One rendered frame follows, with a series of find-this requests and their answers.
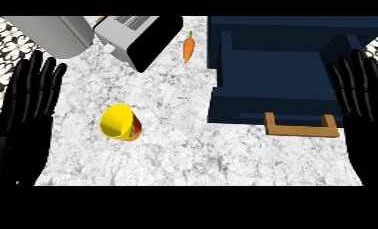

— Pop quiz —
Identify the dark blue open drawer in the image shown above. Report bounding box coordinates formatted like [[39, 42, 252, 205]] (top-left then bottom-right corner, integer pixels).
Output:
[[206, 16, 378, 129]]

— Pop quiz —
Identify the wooden drawer handle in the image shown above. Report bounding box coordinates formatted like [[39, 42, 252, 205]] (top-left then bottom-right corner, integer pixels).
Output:
[[262, 111, 340, 139]]

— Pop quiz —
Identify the grey cylindrical appliance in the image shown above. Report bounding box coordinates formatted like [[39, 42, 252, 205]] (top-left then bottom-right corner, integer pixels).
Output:
[[1, 16, 95, 60]]

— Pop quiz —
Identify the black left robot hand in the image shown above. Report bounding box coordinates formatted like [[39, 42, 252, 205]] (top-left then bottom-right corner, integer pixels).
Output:
[[0, 50, 67, 187]]

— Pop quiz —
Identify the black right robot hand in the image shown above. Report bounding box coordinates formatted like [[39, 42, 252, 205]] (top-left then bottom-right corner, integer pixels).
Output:
[[327, 48, 378, 187]]

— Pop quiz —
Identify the orange carrot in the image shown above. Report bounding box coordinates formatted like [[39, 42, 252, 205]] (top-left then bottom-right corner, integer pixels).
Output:
[[181, 30, 196, 65]]

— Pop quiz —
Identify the silver toaster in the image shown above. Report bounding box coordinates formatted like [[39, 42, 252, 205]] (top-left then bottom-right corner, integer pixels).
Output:
[[92, 16, 184, 74]]

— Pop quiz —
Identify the yellow cup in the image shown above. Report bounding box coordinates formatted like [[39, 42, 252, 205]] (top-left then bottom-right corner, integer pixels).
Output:
[[98, 103, 143, 142]]

